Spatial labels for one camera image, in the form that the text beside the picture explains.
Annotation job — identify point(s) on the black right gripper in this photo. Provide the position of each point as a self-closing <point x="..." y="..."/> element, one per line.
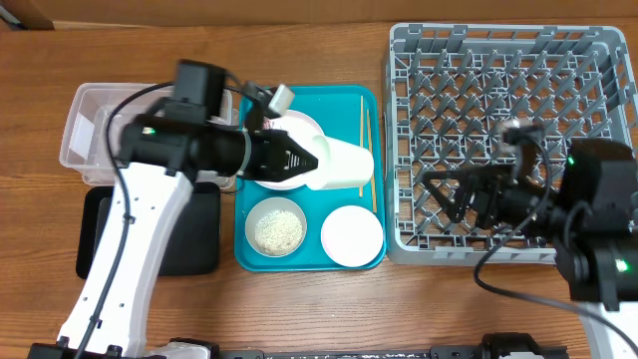
<point x="486" y="181"/>

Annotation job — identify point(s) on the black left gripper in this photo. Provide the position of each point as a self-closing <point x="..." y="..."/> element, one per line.
<point x="276" y="161"/>

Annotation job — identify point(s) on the white cup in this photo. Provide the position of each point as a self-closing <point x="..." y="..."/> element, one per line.
<point x="340" y="164"/>

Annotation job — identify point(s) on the grey bowl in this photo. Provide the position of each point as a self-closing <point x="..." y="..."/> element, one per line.
<point x="262" y="209"/>

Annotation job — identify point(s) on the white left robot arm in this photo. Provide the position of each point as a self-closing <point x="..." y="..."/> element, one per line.
<point x="156" y="168"/>

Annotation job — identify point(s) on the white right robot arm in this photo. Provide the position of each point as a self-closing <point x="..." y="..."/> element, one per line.
<point x="587" y="221"/>

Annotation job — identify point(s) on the large white plate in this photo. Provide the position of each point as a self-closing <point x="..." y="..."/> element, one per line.
<point x="302" y="129"/>

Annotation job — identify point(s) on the scattered rice grains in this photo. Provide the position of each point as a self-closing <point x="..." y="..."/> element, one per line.
<point x="279" y="232"/>

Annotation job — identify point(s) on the teal plastic tray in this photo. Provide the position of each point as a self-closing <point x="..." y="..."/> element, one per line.
<point x="336" y="109"/>

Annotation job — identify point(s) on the right wooden chopstick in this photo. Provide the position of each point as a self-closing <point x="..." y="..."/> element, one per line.
<point x="370" y="149"/>

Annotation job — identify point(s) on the small white plate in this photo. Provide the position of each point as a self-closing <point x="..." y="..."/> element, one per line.
<point x="352" y="236"/>

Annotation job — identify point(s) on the grey dish rack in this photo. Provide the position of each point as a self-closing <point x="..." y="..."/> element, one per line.
<point x="448" y="87"/>

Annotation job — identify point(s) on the black tray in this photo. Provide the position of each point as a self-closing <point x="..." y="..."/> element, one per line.
<point x="193" y="246"/>

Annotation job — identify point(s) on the clear plastic bin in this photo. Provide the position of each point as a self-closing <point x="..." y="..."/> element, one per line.
<point x="83" y="146"/>

